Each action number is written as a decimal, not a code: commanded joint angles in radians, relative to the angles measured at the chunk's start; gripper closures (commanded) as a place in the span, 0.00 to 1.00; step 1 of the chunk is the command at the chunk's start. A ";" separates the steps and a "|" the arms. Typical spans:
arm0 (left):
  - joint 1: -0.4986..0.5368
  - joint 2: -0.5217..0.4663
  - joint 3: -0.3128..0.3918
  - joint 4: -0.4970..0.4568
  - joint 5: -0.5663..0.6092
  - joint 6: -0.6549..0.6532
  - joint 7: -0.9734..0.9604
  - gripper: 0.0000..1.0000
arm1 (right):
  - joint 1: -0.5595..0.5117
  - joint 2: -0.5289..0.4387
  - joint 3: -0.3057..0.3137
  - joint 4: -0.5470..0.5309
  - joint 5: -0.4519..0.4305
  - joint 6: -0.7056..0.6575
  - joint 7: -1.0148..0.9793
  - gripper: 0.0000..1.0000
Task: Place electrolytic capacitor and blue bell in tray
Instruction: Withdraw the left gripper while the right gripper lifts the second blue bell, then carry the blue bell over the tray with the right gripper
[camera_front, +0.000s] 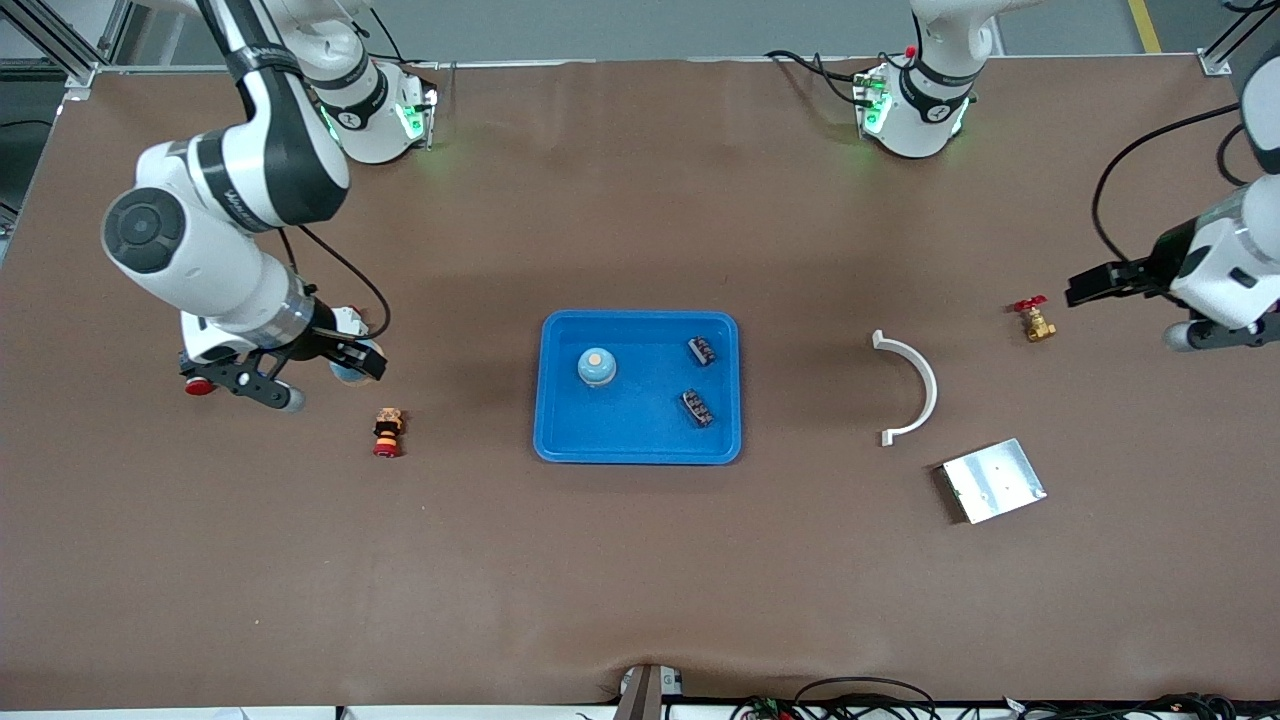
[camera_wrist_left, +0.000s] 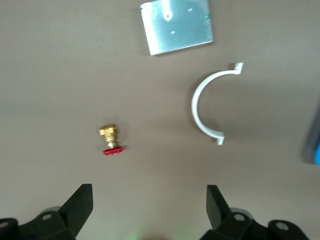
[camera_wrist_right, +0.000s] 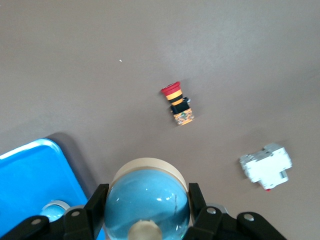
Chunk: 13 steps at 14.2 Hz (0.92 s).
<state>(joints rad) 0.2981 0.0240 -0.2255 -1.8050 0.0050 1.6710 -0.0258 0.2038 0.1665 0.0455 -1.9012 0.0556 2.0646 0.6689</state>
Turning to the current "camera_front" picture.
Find brass valve red handle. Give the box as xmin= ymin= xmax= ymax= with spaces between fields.
xmin=1012 ymin=295 xmax=1058 ymax=344

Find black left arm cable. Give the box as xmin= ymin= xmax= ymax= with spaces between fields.
xmin=1092 ymin=103 xmax=1246 ymax=266

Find blue plastic tray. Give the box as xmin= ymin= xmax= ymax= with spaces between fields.
xmin=533 ymin=310 xmax=742 ymax=466

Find metal table edge bracket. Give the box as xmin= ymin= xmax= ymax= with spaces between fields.
xmin=615 ymin=663 xmax=686 ymax=720

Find aluminium frame post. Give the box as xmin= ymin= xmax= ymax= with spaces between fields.
xmin=0 ymin=0 xmax=131 ymax=101
xmin=1198 ymin=0 xmax=1280 ymax=76

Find brown table mat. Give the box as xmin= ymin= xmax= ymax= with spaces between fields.
xmin=0 ymin=55 xmax=1280 ymax=711

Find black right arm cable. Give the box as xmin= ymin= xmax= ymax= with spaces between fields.
xmin=280 ymin=225 xmax=391 ymax=346

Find black base cable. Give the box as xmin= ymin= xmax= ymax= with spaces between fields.
xmin=765 ymin=48 xmax=871 ymax=106

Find white curved plastic bracket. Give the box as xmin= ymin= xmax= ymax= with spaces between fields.
xmin=871 ymin=329 xmax=940 ymax=448

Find red emergency stop orange body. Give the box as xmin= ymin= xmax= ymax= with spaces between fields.
xmin=372 ymin=406 xmax=407 ymax=459

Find black cable bundle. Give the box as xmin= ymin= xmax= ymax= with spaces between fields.
xmin=730 ymin=676 xmax=1280 ymax=720

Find aluminium plate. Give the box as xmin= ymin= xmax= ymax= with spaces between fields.
xmin=940 ymin=438 xmax=1048 ymax=526

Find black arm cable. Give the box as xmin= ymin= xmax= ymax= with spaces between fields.
xmin=1092 ymin=103 xmax=1246 ymax=266
xmin=280 ymin=225 xmax=391 ymax=346

